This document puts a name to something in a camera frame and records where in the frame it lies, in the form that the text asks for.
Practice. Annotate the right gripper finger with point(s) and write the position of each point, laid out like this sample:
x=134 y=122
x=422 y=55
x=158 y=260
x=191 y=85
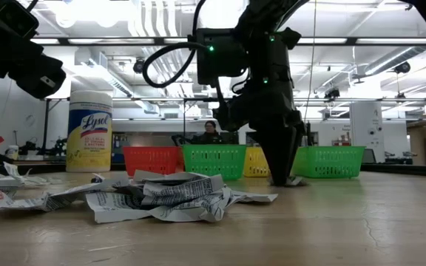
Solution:
x=281 y=155

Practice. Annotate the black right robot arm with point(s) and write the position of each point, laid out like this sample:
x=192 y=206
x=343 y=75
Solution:
x=268 y=55

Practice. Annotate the black background robot arm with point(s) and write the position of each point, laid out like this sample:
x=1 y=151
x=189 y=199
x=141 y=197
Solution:
x=59 y=142

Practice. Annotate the yellow plastic basket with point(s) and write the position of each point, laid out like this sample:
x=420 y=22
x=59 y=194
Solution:
x=255 y=162

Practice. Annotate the green plastic basket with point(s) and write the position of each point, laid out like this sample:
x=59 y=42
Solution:
x=331 y=162
x=213 y=160

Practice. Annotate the black ceiling spotlight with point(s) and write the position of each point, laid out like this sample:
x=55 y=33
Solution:
x=332 y=93
x=402 y=67
x=139 y=66

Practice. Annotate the person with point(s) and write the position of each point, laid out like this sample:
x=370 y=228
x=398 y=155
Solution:
x=210 y=137

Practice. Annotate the yellow Lysol wipes canister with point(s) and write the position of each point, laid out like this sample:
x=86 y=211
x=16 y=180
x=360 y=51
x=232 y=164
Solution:
x=89 y=140

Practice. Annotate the white square pillar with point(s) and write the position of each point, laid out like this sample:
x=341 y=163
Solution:
x=366 y=129

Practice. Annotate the black overhead beam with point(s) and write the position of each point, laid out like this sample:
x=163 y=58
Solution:
x=124 y=41

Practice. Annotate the red plastic basket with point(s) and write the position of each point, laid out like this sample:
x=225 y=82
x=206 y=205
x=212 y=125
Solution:
x=150 y=160

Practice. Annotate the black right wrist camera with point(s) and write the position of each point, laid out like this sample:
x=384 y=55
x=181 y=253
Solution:
x=226 y=116

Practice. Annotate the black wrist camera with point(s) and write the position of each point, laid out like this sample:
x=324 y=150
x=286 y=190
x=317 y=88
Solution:
x=17 y=18
x=226 y=116

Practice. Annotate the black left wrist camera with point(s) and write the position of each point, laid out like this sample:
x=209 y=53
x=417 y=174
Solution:
x=17 y=18

